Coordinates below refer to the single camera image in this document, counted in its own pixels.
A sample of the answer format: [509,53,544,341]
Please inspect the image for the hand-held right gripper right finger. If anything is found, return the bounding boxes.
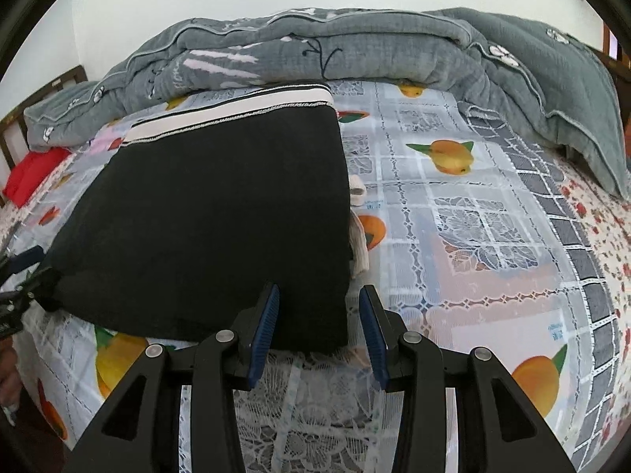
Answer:
[358,285,577,473]

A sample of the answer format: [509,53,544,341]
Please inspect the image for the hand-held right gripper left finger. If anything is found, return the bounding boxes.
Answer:
[64,282,282,473]

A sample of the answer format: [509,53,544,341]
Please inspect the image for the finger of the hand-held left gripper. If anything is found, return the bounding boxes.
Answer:
[0,267,57,309]
[0,246,46,281]

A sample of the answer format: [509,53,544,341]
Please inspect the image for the black pants with white stripe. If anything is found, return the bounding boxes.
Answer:
[37,81,356,356]

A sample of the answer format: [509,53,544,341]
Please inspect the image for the person's left hand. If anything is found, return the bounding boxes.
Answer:
[0,345,21,425]

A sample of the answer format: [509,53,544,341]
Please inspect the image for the red cloth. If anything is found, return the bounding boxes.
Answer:
[2,150,72,208]

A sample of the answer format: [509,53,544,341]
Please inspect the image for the white knit cloth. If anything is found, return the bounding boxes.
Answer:
[348,214,370,274]
[349,175,368,208]

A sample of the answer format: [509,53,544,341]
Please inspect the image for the fruit printed bed cloth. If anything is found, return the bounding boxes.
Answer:
[10,76,622,473]

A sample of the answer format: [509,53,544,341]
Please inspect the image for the floral bed sheet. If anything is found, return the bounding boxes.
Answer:
[557,158,631,429]

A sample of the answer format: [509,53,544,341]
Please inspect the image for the grey quilt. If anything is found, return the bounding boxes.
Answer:
[24,6,631,198]

